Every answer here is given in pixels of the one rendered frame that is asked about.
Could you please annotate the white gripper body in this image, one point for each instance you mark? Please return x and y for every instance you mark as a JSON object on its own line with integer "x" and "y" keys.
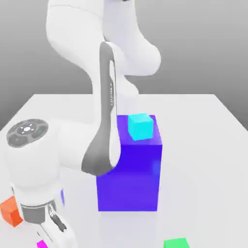
{"x": 58, "y": 240}

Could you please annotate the small green cube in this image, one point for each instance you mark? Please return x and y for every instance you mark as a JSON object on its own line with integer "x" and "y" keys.
{"x": 176, "y": 243}

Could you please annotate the small orange cube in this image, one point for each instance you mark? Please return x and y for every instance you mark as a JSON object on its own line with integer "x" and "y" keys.
{"x": 10, "y": 211}

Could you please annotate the large blue box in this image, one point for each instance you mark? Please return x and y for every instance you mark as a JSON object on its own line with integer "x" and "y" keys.
{"x": 131, "y": 178}

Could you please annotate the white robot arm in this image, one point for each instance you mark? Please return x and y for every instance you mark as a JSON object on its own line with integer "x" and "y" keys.
{"x": 75, "y": 58}

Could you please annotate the small cyan cube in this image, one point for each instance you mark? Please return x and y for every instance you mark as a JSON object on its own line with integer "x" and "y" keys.
{"x": 140, "y": 127}

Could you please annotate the small magenta cube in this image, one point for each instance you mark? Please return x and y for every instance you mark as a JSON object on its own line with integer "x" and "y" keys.
{"x": 41, "y": 244}

